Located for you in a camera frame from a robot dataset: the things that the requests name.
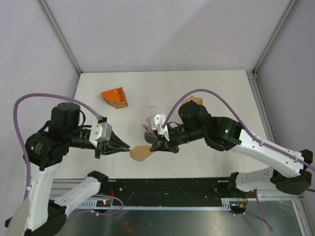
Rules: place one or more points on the grey cable duct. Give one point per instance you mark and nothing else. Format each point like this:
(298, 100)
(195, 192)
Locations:
(103, 205)

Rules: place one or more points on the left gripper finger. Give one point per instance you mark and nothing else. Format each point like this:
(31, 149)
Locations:
(116, 142)
(107, 150)

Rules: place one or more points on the orange coffee filter box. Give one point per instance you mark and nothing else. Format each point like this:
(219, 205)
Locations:
(115, 97)

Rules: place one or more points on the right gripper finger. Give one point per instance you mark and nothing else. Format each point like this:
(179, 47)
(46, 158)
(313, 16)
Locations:
(158, 143)
(162, 147)

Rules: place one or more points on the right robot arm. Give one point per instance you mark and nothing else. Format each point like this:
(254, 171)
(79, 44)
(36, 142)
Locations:
(286, 170)

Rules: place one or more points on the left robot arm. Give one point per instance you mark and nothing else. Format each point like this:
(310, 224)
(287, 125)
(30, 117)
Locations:
(39, 215)

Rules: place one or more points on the clear glass dripper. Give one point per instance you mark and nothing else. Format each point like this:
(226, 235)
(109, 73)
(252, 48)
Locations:
(145, 114)

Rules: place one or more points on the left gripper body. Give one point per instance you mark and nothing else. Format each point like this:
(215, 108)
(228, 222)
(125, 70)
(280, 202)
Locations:
(78, 139)

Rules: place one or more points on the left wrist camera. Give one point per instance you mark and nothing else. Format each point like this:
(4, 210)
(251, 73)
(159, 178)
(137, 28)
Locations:
(100, 132)

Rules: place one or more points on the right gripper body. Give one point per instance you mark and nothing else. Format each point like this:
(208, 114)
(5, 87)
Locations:
(181, 134)

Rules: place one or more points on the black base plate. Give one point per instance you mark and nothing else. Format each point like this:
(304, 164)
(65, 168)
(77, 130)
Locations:
(172, 190)

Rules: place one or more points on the brown paper coffee filter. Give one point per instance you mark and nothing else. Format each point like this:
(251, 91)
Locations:
(197, 100)

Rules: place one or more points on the black red carafe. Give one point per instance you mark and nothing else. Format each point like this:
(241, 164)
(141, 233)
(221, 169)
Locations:
(148, 135)

